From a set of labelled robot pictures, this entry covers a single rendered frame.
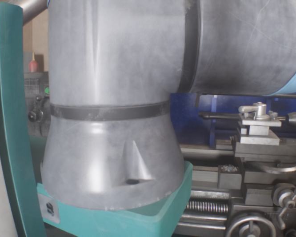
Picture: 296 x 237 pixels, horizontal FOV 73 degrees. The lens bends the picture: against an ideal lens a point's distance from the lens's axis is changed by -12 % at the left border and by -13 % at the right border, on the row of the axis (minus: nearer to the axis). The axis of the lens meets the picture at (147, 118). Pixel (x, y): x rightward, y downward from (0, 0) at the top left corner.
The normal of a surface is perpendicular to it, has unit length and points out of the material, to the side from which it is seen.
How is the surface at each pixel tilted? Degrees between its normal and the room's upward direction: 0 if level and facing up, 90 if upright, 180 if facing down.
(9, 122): 90
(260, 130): 90
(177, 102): 90
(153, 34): 103
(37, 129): 90
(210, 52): 115
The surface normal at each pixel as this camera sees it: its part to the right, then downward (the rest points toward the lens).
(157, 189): 0.58, 0.15
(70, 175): -0.32, -0.16
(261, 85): 0.00, 0.92
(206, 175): -0.15, -0.69
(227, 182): -0.25, 0.18
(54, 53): -0.62, 0.15
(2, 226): 0.92, 0.07
